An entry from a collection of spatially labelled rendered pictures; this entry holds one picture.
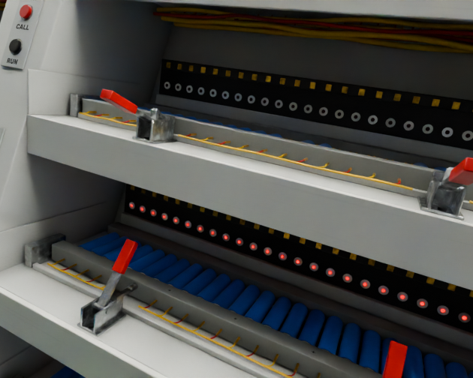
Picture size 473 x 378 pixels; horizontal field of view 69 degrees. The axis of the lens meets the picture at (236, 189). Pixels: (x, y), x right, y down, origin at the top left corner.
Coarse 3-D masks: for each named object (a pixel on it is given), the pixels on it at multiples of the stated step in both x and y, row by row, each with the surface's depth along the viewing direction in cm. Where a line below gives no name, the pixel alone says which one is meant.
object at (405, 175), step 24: (120, 120) 41; (192, 120) 38; (216, 144) 34; (240, 144) 35; (264, 144) 34; (288, 144) 33; (312, 144) 34; (336, 168) 32; (360, 168) 31; (384, 168) 30; (408, 168) 29
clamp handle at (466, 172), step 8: (464, 160) 19; (472, 160) 19; (456, 168) 21; (464, 168) 19; (472, 168) 19; (448, 176) 23; (456, 176) 21; (464, 176) 20; (472, 176) 20; (440, 184) 25; (448, 184) 24; (456, 184) 23
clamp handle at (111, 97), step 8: (104, 96) 29; (112, 96) 28; (120, 96) 29; (112, 104) 30; (120, 104) 30; (128, 104) 30; (128, 112) 32; (136, 112) 32; (152, 112) 35; (144, 120) 34
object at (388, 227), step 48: (48, 96) 41; (96, 96) 45; (48, 144) 39; (96, 144) 36; (144, 144) 33; (384, 144) 42; (432, 144) 40; (192, 192) 32; (240, 192) 30; (288, 192) 28; (336, 192) 27; (384, 192) 29; (336, 240) 27; (384, 240) 26; (432, 240) 24
